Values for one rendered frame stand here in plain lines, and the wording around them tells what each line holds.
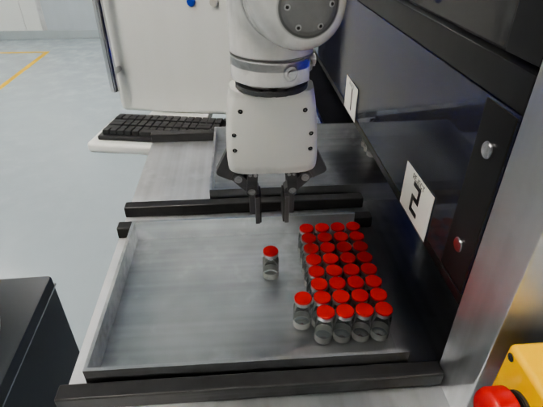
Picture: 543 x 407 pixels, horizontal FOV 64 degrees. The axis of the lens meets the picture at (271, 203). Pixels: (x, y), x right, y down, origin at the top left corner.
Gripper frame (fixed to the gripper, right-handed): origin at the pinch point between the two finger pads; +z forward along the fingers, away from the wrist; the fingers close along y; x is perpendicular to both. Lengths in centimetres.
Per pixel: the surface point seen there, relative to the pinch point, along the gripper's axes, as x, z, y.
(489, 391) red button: 27.0, -0.9, -14.1
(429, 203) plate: 6.5, -3.6, -16.8
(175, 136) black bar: -44.1, 11.1, 18.0
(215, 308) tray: 5.6, 12.1, 7.6
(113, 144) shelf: -60, 20, 37
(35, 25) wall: -532, 85, 249
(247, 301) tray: 4.6, 12.1, 3.4
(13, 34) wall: -530, 94, 278
